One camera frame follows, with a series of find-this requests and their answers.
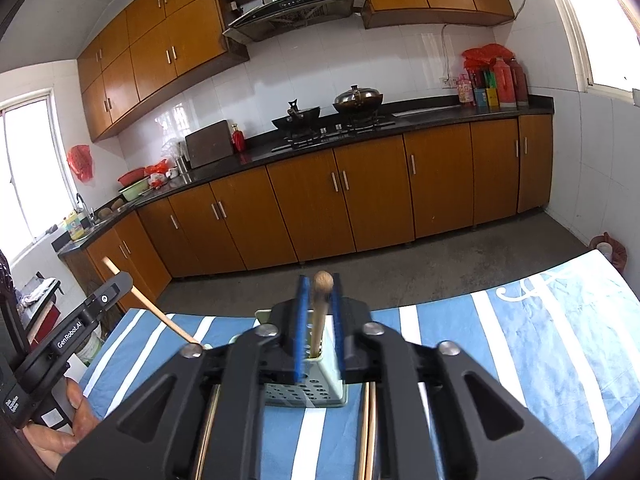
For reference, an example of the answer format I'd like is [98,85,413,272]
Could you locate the green basin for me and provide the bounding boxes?
[119,176,151,199]

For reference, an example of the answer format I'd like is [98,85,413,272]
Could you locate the dark lidded pot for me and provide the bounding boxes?
[333,85,385,115]

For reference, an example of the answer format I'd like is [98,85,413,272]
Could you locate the yellow dish soap bottle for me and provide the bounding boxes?
[63,209,87,241]

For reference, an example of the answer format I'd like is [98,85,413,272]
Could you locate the blue white striped tablecloth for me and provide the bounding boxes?
[80,247,640,480]

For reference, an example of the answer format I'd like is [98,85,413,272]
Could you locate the hanging red plastic bag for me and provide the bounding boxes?
[67,144,95,183]

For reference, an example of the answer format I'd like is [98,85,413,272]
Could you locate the person's left hand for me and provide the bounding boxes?
[22,376,102,472]

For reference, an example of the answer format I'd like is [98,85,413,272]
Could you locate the sink faucet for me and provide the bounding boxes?
[75,193,97,224]

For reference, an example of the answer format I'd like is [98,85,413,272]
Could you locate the green perforated utensil holder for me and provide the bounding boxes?
[254,309,349,409]

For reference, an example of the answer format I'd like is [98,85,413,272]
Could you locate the brown cutting board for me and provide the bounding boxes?
[184,119,235,170]

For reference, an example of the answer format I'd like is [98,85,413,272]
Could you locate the wooden chopstick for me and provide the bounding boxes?
[307,270,334,361]
[199,385,224,480]
[192,385,217,480]
[365,382,382,480]
[356,382,372,480]
[101,256,202,350]

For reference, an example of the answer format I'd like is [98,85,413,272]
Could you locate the black wok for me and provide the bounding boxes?
[271,101,321,134]

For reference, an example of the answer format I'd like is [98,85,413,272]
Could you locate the small side table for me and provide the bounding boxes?
[16,276,64,343]

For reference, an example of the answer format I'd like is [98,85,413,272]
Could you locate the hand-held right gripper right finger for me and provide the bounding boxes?
[330,273,586,480]

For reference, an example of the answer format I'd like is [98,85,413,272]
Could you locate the red bag over condiments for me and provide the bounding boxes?
[462,43,516,69]

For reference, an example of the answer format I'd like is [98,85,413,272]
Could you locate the long wooden wall cabinets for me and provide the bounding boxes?
[76,0,251,142]

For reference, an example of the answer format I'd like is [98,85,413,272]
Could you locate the white bucket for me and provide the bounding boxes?
[74,329,107,367]

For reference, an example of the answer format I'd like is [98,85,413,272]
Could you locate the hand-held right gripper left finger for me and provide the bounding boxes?
[56,274,321,480]

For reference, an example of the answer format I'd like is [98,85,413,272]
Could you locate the gas stove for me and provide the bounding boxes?
[271,114,397,154]

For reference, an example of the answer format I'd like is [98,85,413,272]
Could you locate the bright sunlit window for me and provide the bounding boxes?
[536,0,640,94]

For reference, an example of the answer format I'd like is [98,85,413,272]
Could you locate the wooden base cabinets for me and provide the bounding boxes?
[59,114,554,282]

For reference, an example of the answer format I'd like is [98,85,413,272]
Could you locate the brown clay jar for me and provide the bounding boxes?
[588,232,629,272]

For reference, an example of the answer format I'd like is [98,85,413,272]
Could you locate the window with white frame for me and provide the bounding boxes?
[0,87,77,262]

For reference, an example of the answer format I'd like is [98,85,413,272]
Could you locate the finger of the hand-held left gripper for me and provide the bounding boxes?
[86,273,134,313]

